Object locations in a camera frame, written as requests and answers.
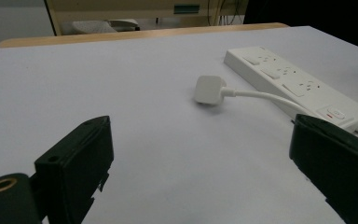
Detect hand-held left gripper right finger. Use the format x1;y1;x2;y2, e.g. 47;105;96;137
288;113;358;224

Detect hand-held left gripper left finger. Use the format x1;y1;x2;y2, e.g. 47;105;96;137
34;115;115;224

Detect white power strip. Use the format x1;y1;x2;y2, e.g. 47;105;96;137
223;46;358;133

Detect white power plug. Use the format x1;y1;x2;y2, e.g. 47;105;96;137
193;75;227;105

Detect grey chair seat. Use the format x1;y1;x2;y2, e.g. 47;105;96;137
71;19;141;35

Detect teal label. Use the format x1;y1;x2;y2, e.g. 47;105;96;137
172;3;200;15

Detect white power cable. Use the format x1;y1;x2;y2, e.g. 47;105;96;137
222;87;358;146

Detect beige desk frame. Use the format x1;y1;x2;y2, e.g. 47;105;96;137
43;0;250;36

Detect black hanging cables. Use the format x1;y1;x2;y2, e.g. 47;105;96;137
207;0;245;26

